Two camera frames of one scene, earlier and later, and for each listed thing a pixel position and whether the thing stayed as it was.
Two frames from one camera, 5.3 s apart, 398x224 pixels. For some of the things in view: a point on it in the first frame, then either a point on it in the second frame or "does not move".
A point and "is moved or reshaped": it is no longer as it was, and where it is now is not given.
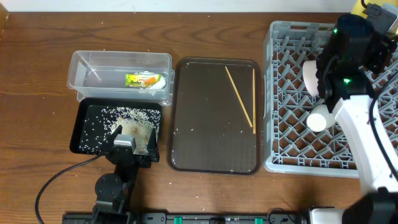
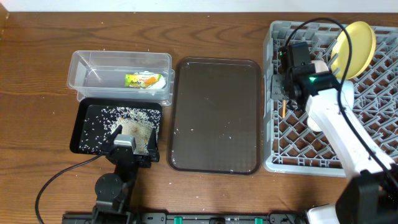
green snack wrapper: x=141 y=80 does not move
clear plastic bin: x=126 y=74 does not move
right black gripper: x=383 y=54 to x=275 y=92
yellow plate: x=391 y=5 is moved or reshaped
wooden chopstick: x=239 y=97 to x=284 y=109
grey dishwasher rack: x=290 y=148 does not move
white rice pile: x=97 y=128 does not move
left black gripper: x=154 y=156 does not move
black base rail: x=145 y=217 does not move
